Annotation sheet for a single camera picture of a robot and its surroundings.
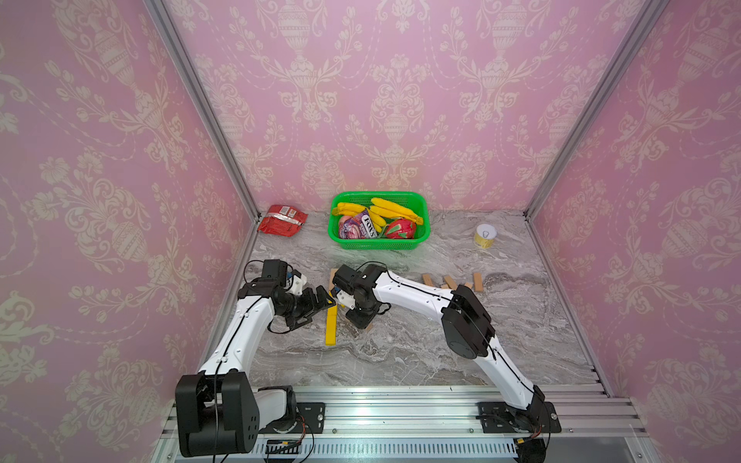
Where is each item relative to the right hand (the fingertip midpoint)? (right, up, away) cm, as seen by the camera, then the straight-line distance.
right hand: (356, 329), depth 87 cm
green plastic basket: (+22, +42, +29) cm, 56 cm away
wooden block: (+4, +2, -3) cm, 6 cm away
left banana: (-3, +39, +26) cm, 47 cm away
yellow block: (-8, 0, +2) cm, 8 cm away
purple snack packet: (0, +32, +19) cm, 37 cm away
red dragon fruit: (+15, +31, +18) cm, 39 cm away
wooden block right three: (+38, +12, +12) cm, 42 cm away
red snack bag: (-32, +35, +29) cm, 56 cm away
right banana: (+9, +40, +25) cm, 48 cm away
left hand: (-9, +7, -6) cm, 13 cm away
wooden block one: (+24, +13, +13) cm, 30 cm away
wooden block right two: (+32, +13, +13) cm, 37 cm away
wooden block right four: (+41, +13, +13) cm, 45 cm away
